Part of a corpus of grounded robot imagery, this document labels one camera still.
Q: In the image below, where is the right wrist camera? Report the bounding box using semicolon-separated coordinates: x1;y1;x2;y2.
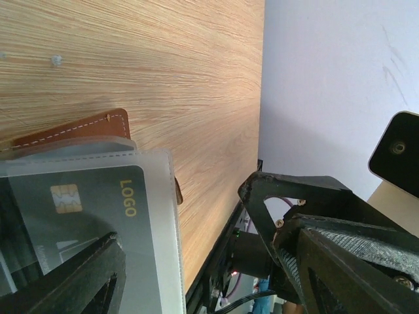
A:
369;111;419;198

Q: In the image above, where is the black enclosure frame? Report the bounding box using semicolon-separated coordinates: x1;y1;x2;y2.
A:
185;159;266;314

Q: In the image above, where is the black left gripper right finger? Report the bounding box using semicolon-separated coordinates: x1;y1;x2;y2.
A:
296;216;418;313

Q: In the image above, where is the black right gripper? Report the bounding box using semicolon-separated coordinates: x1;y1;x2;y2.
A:
227;171;418;304

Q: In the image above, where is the brown leather card holder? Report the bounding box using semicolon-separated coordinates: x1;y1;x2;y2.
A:
1;109;186;313

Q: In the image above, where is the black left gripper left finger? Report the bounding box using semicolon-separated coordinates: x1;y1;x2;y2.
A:
1;232;126;313

